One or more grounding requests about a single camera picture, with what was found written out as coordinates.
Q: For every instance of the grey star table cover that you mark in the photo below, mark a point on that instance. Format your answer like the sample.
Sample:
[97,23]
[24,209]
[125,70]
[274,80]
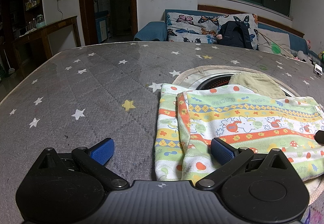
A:
[88,82]

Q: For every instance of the brown wooden door frame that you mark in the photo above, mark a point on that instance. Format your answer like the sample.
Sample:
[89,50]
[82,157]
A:
[83,3]

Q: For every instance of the brown wooden sideboard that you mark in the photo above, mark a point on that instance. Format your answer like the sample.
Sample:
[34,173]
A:
[50,34]

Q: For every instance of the white remote control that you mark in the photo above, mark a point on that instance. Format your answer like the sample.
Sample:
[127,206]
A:
[318,69]

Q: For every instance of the white broom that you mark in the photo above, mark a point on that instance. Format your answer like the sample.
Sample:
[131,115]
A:
[9,68]

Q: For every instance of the beige cushion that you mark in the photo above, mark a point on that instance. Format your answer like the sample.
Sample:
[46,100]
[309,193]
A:
[277,39]

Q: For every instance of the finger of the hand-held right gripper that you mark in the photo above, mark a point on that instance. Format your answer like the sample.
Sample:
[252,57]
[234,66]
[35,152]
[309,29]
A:
[320,137]

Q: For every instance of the colourful cartoon print towel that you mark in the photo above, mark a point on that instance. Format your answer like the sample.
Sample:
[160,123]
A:
[240,117]

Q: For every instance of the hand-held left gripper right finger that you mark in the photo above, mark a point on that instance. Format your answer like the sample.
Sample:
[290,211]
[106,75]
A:
[222,151]

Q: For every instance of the thin toy stick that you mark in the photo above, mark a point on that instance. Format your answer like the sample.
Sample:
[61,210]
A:
[276,45]

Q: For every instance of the blue sofa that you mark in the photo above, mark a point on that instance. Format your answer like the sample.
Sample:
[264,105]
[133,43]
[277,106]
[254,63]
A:
[151,31]

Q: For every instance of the pink plush toy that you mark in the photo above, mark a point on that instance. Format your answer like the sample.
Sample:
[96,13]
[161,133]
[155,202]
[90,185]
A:
[308,43]

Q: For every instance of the black backpack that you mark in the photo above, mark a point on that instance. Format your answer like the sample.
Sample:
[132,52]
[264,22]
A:
[235,35]

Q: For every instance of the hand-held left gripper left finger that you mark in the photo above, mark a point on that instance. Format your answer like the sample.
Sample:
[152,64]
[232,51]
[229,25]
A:
[102,151]

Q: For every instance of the black and white plush toy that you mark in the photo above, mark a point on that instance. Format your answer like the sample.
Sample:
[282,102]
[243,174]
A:
[301,55]

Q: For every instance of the dark wooden shelf cabinet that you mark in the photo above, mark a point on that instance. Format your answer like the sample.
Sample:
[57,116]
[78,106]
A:
[15,11]

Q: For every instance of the glass jar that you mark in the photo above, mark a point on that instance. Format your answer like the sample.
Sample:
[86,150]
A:
[39,20]

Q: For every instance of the butterfly print pillow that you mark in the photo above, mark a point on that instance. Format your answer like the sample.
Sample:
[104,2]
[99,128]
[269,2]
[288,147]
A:
[187,26]

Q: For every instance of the blue cabinet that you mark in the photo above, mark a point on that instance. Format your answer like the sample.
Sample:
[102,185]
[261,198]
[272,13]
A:
[101,26]

